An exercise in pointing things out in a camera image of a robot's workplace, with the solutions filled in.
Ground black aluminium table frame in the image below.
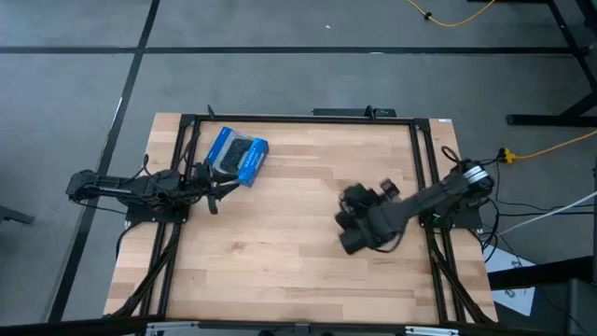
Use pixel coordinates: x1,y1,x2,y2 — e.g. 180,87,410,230
104,111,498,328

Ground black floor bar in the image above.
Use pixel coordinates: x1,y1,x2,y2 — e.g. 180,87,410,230
487,255,597,291

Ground black furniture foot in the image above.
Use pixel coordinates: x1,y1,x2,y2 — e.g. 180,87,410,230
0,204,36,226

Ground black rail with silver brackets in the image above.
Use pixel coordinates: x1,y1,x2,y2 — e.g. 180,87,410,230
0,315,597,336

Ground yellow cable with black clip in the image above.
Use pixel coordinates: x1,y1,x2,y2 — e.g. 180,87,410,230
404,0,496,28

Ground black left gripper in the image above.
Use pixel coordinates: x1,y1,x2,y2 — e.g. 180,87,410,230
186,161,240,216

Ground white floor cable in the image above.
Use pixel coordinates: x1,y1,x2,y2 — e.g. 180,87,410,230
496,190,597,237

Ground yellow extension cord with plug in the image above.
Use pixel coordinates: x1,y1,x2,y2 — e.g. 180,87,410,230
497,130,597,165

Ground blue game controller box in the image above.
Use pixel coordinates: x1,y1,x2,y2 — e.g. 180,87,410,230
205,126,271,189

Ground black desk leg frame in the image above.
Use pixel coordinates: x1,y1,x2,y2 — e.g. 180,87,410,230
468,0,597,128

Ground white paper sheet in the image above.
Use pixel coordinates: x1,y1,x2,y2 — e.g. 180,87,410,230
483,245,537,317

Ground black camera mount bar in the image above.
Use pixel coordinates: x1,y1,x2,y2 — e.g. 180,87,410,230
312,105,397,119

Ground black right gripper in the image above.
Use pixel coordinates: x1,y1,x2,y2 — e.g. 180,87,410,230
334,183,397,256

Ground black floor cables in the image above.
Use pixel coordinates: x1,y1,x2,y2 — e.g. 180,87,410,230
475,158,597,265

